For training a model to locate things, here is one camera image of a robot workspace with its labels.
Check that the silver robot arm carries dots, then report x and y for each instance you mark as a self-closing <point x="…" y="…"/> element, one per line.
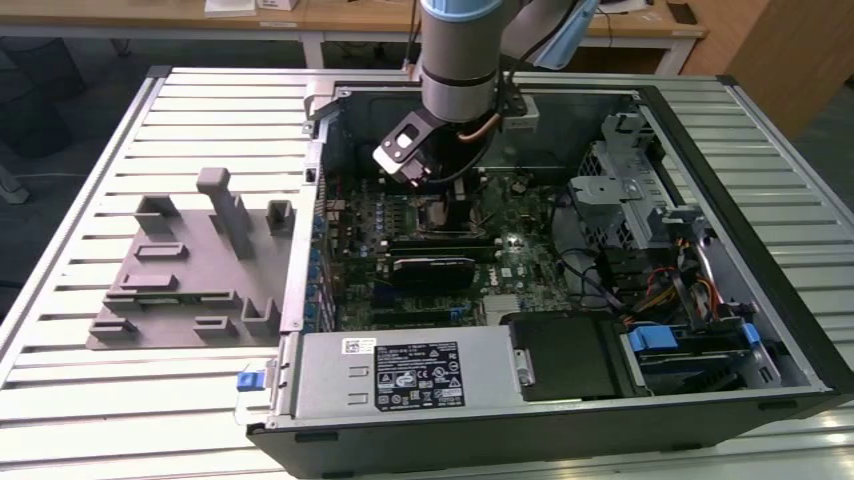
<point x="461" y="75"/>

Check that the CPU socket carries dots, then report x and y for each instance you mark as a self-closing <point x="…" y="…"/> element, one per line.
<point x="430" y="215"/>

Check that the RAM slot black latches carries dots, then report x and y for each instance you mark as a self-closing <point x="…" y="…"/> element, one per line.
<point x="441" y="242"/>
<point x="441" y="251"/>

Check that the RAM slot white latches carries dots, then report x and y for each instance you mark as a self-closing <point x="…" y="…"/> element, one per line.
<point x="441" y="247"/>

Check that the black graphics card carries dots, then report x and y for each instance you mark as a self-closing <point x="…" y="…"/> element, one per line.
<point x="434" y="272"/>

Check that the green motherboard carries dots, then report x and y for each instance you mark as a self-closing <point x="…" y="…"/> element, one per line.
<point x="528" y="270"/>

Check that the perforated metal drive cage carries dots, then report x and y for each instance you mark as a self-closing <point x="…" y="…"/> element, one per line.
<point x="614" y="200"/>

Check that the silver chipset heat sink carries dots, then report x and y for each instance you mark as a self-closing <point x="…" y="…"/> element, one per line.
<point x="504" y="308"/>

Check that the black plastic shroud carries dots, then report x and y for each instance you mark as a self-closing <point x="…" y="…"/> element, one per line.
<point x="568" y="355"/>

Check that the grey parts rack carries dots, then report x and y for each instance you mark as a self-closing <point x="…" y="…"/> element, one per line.
<point x="201" y="280"/>

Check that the white box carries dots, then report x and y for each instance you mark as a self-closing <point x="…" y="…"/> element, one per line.
<point x="230" y="6"/>

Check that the silver power supply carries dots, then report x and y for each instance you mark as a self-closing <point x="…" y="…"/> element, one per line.
<point x="321" y="370"/>

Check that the wooden desk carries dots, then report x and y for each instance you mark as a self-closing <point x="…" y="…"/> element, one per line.
<point x="201" y="22"/>

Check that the hard disk in blue carrier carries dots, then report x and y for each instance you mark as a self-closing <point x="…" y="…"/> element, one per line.
<point x="681" y="367"/>

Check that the blue plastic latch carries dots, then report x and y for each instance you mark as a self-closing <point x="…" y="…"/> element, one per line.
<point x="249" y="381"/>

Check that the wooden cabinet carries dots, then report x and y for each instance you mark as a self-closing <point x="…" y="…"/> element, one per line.
<point x="788" y="50"/>

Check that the black office chair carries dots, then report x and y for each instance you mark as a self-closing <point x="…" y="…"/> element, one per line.
<point x="34" y="100"/>

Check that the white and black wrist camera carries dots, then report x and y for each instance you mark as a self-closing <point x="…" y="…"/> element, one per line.
<point x="401" y="145"/>

